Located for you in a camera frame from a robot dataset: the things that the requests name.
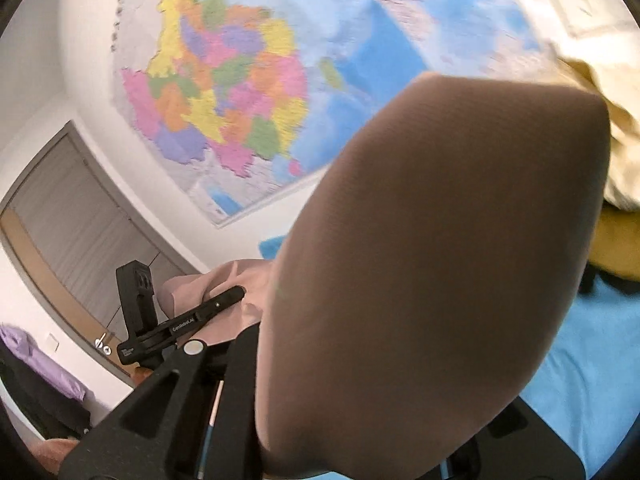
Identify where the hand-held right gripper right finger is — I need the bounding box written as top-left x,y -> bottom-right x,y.
440,397 -> 586,480

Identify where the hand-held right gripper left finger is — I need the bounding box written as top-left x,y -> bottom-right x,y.
60,322 -> 263,480

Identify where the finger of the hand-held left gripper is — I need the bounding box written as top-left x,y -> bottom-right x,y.
116,285 -> 247,367

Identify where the pink jacket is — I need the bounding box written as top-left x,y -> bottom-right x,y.
157,72 -> 613,480

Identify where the blue floral bed sheet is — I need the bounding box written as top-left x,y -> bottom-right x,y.
257,235 -> 640,480

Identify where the grey door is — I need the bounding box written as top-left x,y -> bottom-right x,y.
0,120 -> 208,391

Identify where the purple cloth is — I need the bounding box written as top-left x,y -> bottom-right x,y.
0,324 -> 88,403

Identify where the black cloth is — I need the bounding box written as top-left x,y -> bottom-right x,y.
0,345 -> 93,441

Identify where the mustard garment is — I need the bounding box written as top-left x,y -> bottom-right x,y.
587,205 -> 640,281

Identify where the cream garment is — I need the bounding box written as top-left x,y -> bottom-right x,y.
550,35 -> 640,211

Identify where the colourful wall map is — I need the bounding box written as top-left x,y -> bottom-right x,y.
107,0 -> 566,228

